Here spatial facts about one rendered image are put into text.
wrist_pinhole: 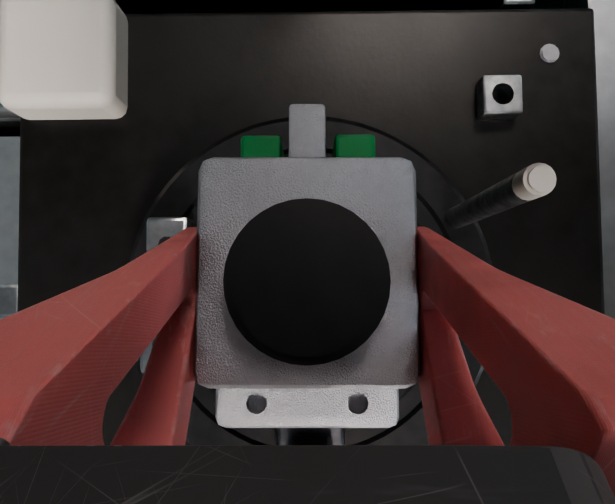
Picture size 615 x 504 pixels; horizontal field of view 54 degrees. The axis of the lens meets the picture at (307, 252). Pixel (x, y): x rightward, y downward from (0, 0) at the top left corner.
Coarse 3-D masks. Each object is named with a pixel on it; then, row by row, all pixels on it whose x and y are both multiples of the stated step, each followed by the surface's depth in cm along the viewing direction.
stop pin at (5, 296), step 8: (0, 288) 25; (8, 288) 25; (16, 288) 25; (0, 296) 25; (8, 296) 25; (16, 296) 25; (0, 304) 25; (8, 304) 25; (16, 304) 25; (0, 312) 25; (8, 312) 25; (16, 312) 25
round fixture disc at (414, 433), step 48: (240, 144) 23; (288, 144) 23; (384, 144) 23; (192, 192) 23; (432, 192) 23; (144, 240) 23; (480, 240) 23; (192, 432) 22; (240, 432) 23; (384, 432) 22
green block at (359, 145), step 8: (336, 136) 18; (344, 136) 18; (352, 136) 18; (360, 136) 18; (368, 136) 18; (336, 144) 18; (344, 144) 18; (352, 144) 18; (360, 144) 18; (368, 144) 18; (336, 152) 18; (344, 152) 18; (352, 152) 18; (360, 152) 18; (368, 152) 18
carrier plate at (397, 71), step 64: (128, 64) 25; (192, 64) 25; (256, 64) 25; (320, 64) 25; (384, 64) 25; (448, 64) 25; (512, 64) 25; (576, 64) 25; (64, 128) 25; (128, 128) 25; (192, 128) 25; (384, 128) 25; (448, 128) 25; (512, 128) 25; (576, 128) 25; (64, 192) 25; (128, 192) 25; (576, 192) 25; (64, 256) 25; (128, 256) 25; (512, 256) 25; (576, 256) 25; (128, 384) 24
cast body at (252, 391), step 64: (320, 128) 16; (256, 192) 12; (320, 192) 12; (384, 192) 12; (256, 256) 11; (320, 256) 11; (384, 256) 11; (256, 320) 11; (320, 320) 11; (384, 320) 12; (256, 384) 12; (320, 384) 12; (384, 384) 12
